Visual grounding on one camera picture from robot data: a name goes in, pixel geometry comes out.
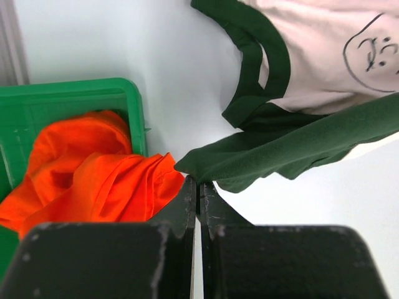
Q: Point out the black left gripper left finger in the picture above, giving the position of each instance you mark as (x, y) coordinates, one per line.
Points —
(151, 259)

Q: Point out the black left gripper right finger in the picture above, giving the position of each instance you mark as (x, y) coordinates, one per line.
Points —
(242, 260)

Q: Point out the white and green t-shirt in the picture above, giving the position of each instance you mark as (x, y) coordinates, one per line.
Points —
(318, 84)

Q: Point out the orange t-shirt in bin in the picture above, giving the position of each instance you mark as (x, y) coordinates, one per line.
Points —
(84, 170)

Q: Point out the green plastic bin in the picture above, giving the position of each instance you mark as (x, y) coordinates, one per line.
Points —
(27, 109)

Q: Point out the left aluminium corner post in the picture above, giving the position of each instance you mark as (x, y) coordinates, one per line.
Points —
(13, 60)

